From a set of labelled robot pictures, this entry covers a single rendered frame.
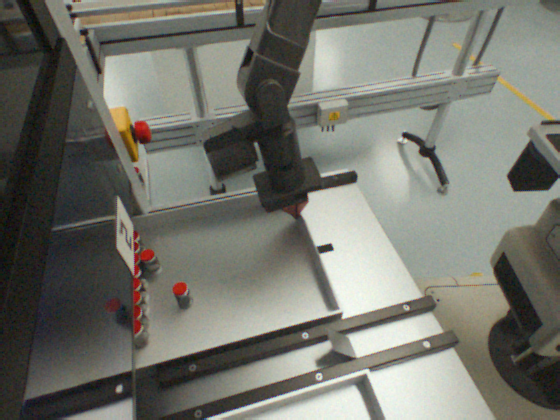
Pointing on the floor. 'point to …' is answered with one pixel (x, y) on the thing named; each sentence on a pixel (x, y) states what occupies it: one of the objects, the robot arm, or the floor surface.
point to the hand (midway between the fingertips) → (295, 213)
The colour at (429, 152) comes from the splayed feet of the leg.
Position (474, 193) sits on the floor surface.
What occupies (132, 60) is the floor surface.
